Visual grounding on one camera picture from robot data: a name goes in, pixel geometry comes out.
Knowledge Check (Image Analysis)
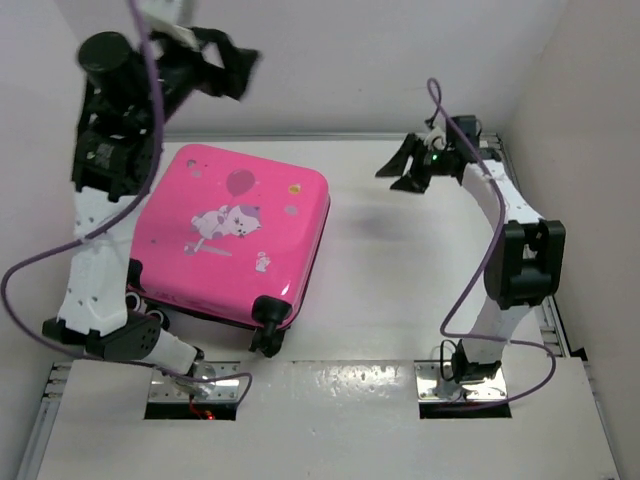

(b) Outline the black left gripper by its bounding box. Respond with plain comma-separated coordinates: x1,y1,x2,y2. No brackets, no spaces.
128,24,256,136

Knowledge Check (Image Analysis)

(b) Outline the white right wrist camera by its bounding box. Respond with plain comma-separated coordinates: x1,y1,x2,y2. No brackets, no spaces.
424,125,447,150

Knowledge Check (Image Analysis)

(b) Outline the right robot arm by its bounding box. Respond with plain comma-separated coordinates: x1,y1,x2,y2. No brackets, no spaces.
376,115,566,383

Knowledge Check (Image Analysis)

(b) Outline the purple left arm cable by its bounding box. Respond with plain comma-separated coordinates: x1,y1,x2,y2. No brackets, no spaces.
0,0,254,406

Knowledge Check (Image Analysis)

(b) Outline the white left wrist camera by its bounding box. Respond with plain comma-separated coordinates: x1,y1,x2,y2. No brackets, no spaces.
140,0,198,50

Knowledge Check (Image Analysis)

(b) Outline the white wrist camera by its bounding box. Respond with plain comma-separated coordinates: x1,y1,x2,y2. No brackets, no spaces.
140,0,198,50
424,125,447,150

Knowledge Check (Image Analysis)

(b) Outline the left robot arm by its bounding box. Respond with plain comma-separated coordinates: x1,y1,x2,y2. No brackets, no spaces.
42,28,261,378

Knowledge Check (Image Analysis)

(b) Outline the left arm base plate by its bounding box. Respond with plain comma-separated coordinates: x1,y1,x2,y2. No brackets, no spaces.
148,361,240,404

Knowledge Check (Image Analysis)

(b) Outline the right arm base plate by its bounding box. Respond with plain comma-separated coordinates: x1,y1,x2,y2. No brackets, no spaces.
414,360,507,404

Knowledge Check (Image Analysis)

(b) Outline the pink hard-shell suitcase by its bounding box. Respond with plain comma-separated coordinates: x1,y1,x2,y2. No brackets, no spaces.
127,144,331,358

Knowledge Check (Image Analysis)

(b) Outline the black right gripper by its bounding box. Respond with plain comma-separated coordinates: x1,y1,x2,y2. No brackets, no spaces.
376,134,452,195

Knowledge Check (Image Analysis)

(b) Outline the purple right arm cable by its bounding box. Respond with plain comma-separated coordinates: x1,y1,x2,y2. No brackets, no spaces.
427,77,557,409

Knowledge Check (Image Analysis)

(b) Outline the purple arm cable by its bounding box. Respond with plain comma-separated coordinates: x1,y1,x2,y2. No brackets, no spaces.
0,0,254,406
427,77,557,409

